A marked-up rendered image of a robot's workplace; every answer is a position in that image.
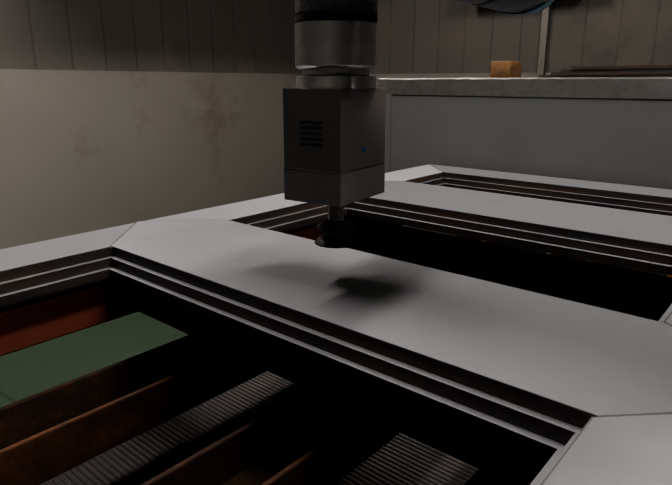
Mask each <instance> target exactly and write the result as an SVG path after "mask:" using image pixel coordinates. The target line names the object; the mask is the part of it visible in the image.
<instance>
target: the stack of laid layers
mask: <svg viewBox="0 0 672 485"><path fill-rule="evenodd" d="M407 182H415V183H422V184H430V185H438V186H445V187H453V188H461V189H468V190H476V191H484V192H492V193H499V194H507V195H515V196H522V197H530V198H538V199H545V200H553V201H561V202H568V203H576V204H584V205H591V206H599V207H607V208H614V209H622V210H630V211H637V212H645V213H653V214H660V215H668V216H672V198H664V197H655V196H646V195H637V194H629V193H620V192H611V191H602V190H593V189H584V188H576V187H567V186H558V185H549V184H540V183H531V182H523V181H514V180H505V179H496V178H487V177H478V176H470V175H461V174H452V173H439V174H434V175H430V176H425V177H421V178H417V179H412V180H408V181H407ZM345 215H351V216H357V217H362V218H367V219H373V220H378V221H383V222H389V223H394V224H399V225H405V226H410V227H415V228H420V229H426V230H431V231H436V232H442V233H447V234H452V235H458V236H463V237H468V238H474V239H479V240H484V241H489V242H495V243H500V244H505V245H511V246H516V247H521V248H527V249H532V250H537V251H543V252H548V253H553V254H558V255H564V256H569V257H574V258H580V259H585V260H590V261H596V262H601V263H606V264H612V265H617V266H622V267H627V268H633V269H638V270H643V271H649V272H654V273H659V274H665V275H670V276H672V246H667V245H661V244H655V243H648V242H642V241H636V240H630V239H623V238H617V237H611V236H604V235H598V234H592V233H586V232H579V231H573V230H567V229H561V228H554V227H548V226H542V225H536V224H529V223H523V222H517V221H511V220H504V219H498V218H492V217H485V216H479V215H473V214H467V213H460V212H454V211H448V210H442V209H435V208H429V207H423V206H417V205H410V204H404V203H398V202H392V201H385V200H379V199H373V198H366V199H363V200H360V201H357V202H354V203H351V204H348V205H345V206H344V216H345ZM327 218H328V205H322V204H315V203H306V204H301V205H297V206H292V207H288V208H283V209H279V210H275V211H270V212H266V213H261V214H257V215H252V216H248V217H243V218H239V219H235V220H231V221H235V222H239V223H243V224H248V225H252V226H256V227H260V228H265V229H269V230H273V231H277V232H285V231H288V230H292V229H296V228H300V227H303V226H307V225H311V224H315V223H318V222H322V221H324V220H325V219H327ZM108 278H111V279H114V280H116V281H118V282H121V283H123V284H126V285H128V286H130V287H133V288H135V289H138V290H140V291H142V292H145V293H147V294H150V295H152V296H154V297H157V298H159V299H161V300H164V301H166V302H169V303H171V304H173V305H176V306H178V307H181V308H183V309H185V310H188V311H190V312H192V313H195V314H197V315H200V316H202V317H204V318H207V319H209V320H212V321H214V322H216V323H219V324H221V325H224V326H226V327H228V328H231V329H233V330H235V331H238V332H240V333H243V334H245V335H247V336H250V337H252V338H255V339H257V340H259V341H262V342H264V343H267V344H269V345H271V346H274V347H276V348H278V349H281V350H283V351H286V352H288V353H290V354H293V355H295V356H298V357H300V358H302V359H305V360H307V361H310V362H312V363H314V364H317V365H319V366H321V367H324V368H326V369H329V370H331V371H333V372H336V373H338V374H341V375H343V376H345V377H348V378H350V379H353V380H355V381H357V382H360V383H362V384H364V385H367V386H369V387H372V388H374V389H376V390H379V391H381V392H384V393H386V394H388V395H391V396H393V397H395V398H398V399H400V400H403V401H405V402H407V403H410V404H412V405H415V406H417V407H419V408H422V409H424V410H427V411H429V412H431V413H434V414H436V415H438V416H441V417H443V418H446V419H448V420H450V421H453V422H455V423H458V424H460V425H462V426H465V427H467V428H470V429H472V430H474V431H477V432H479V433H481V434H484V435H486V436H489V437H491V438H493V439H496V440H498V441H501V442H503V443H505V444H508V445H510V446H513V447H515V448H517V449H520V450H522V451H524V452H527V453H529V454H532V455H534V456H536V457H539V458H541V459H544V460H546V461H548V462H547V463H546V464H545V466H544V467H543V468H542V470H541V471H540V472H539V473H538V475H537V476H536V477H535V478H534V480H533V481H532V482H531V484H530V485H540V484H541V483H542V481H543V480H544V479H545V477H546V476H547V475H548V474H549V472H550V471H551V470H552V468H553V467H554V466H555V464H556V463H557V462H558V460H559V459H560V458H561V456H562V455H563V454H564V452H565V451H566V450H567V448H568V447H569V446H570V445H571V443H572V442H573V441H574V439H575V438H576V437H577V435H578V434H579V433H580V431H581V430H582V429H583V427H584V426H585V425H586V423H587V422H588V421H589V420H590V418H591V417H595V416H592V415H590V414H587V413H584V412H581V411H578V410H575V409H573V408H570V407H567V406H564V405H561V404H558V403H555V402H553V401H550V400H547V399H544V398H541V397H538V396H535V395H533V394H530V393H527V392H524V391H521V390H518V389H516V388H513V387H510V386H507V385H504V384H501V383H498V382H496V381H493V380H490V379H487V378H484V377H481V376H478V375H476V374H473V373H470V372H467V371H464V370H461V369H459V368H456V367H453V366H450V365H447V364H444V363H441V362H439V361H436V360H433V359H430V358H427V357H424V356H421V355H419V354H416V353H413V352H410V351H407V350H404V349H402V348H399V347H396V346H393V345H390V344H387V343H384V342H382V341H379V340H376V339H373V338H370V337H367V336H364V335H362V334H359V333H356V332H353V331H350V330H347V329H345V328H342V327H339V326H336V325H333V324H330V323H327V322H325V321H322V320H319V319H316V318H313V317H310V316H307V315H305V314H302V313H299V312H296V311H293V310H290V309H288V308H285V307H282V306H279V305H276V304H273V303H270V302H268V301H265V300H262V299H259V298H256V297H253V296H251V295H248V294H245V293H242V292H239V291H236V290H233V289H231V288H228V287H225V286H222V285H219V284H216V283H213V282H211V281H208V280H205V279H202V278H199V277H196V276H194V275H191V274H188V273H185V272H182V271H179V270H176V269H174V268H171V267H168V266H165V265H162V264H159V263H156V262H154V261H151V260H148V259H145V258H142V257H139V256H137V255H134V254H131V253H128V252H125V251H122V250H119V249H117V248H114V247H110V248H106V249H101V250H97V251H93V252H88V253H84V254H79V255H75V256H70V257H66V258H61V259H57V260H53V261H48V262H44V263H39V264H35V265H30V266H26V267H22V268H17V269H13V270H8V271H4V272H0V307H3V306H7V305H11V304H15V303H18V302H22V301H26V300H30V299H33V298H37V297H41V296H45V295H48V294H52V293H56V292H60V291H63V290H67V289H71V288H75V287H78V286H82V285H86V284H90V283H93V282H97V281H101V280H105V279H108Z"/></svg>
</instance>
